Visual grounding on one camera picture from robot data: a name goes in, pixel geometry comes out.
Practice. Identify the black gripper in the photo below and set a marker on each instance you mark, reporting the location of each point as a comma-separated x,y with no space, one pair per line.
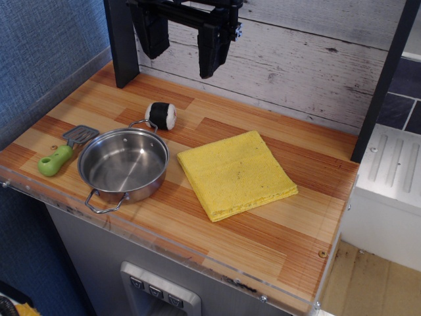
215,28

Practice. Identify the black white sushi roll toy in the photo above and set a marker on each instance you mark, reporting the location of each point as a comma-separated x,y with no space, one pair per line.
162,115

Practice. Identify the stainless steel pan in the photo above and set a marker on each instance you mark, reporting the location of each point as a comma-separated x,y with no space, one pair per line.
126,164

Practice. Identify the yellow folded cloth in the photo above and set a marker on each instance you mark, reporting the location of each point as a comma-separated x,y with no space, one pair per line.
234,175

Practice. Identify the silver dispenser panel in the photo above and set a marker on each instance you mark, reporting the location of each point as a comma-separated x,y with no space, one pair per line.
150,294

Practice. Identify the white ridged appliance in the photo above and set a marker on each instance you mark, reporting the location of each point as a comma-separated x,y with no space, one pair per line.
383,215

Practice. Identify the black left frame post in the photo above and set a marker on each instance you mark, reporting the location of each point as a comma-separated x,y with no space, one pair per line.
122,41

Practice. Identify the black frame post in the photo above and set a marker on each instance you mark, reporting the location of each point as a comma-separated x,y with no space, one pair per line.
122,41
398,43

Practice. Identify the green handled grey spatula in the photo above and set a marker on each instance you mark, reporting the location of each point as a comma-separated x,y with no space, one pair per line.
79,135

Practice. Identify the black right frame post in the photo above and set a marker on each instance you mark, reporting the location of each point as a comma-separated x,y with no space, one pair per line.
398,43

